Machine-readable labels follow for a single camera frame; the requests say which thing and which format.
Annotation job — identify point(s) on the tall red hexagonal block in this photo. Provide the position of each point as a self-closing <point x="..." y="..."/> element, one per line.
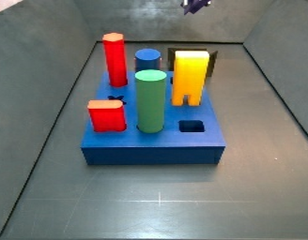
<point x="115" y="56"/>

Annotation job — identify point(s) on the short red block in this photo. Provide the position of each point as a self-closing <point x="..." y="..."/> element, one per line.
<point x="107" y="115"/>

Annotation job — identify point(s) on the black curved fixture stand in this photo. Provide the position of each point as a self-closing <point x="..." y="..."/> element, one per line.
<point x="213" y="58"/>

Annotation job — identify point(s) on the purple star prism block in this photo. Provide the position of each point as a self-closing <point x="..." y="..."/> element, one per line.
<point x="193" y="6"/>

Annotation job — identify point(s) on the yellow arch block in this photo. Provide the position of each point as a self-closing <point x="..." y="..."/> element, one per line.
<point x="191" y="64"/>

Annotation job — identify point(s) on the blue shape sorter base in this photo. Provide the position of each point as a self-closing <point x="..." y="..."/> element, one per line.
<point x="190" y="140"/>

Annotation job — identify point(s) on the green cylinder block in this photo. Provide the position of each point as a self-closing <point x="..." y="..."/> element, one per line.
<point x="150" y="82"/>

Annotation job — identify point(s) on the blue cylinder block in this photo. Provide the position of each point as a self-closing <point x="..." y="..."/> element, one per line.
<point x="147" y="59"/>

